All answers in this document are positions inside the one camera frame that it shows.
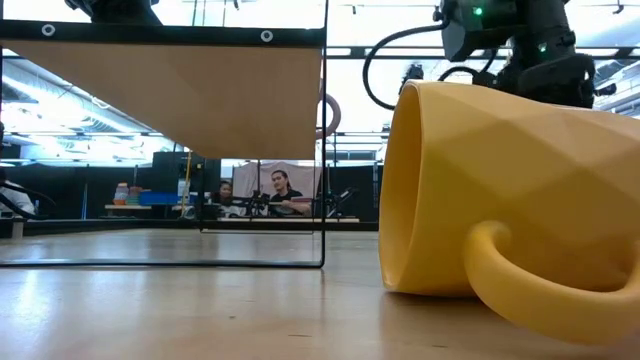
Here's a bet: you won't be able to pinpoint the yellow faceted mug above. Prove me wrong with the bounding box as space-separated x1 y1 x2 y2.
378 78 640 346

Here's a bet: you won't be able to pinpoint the beige fabric backdrop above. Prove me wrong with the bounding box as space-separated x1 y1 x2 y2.
232 160 324 217

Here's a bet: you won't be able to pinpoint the person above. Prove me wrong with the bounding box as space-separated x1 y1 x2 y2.
268 169 314 219
0 179 37 219
215 179 241 219

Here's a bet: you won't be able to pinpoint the black partition panel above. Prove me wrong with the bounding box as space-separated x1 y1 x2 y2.
327 164 384 224

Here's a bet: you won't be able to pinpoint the yellow pole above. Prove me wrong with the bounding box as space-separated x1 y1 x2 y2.
182 152 193 216

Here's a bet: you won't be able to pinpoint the black cabinet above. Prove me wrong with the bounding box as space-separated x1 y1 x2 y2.
152 151 222 194

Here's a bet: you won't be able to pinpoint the blue storage bin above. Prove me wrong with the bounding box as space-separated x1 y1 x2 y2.
138 191 182 207

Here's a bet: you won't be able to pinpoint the stacked coloured containers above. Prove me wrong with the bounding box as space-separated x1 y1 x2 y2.
112 182 132 207

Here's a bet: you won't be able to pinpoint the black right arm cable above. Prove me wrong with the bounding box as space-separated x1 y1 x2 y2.
361 20 501 112

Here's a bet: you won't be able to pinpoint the wooden shelf black frame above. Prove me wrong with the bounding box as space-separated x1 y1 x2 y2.
0 0 329 269

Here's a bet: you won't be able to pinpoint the thick black cable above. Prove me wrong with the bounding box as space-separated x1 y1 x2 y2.
0 179 57 221

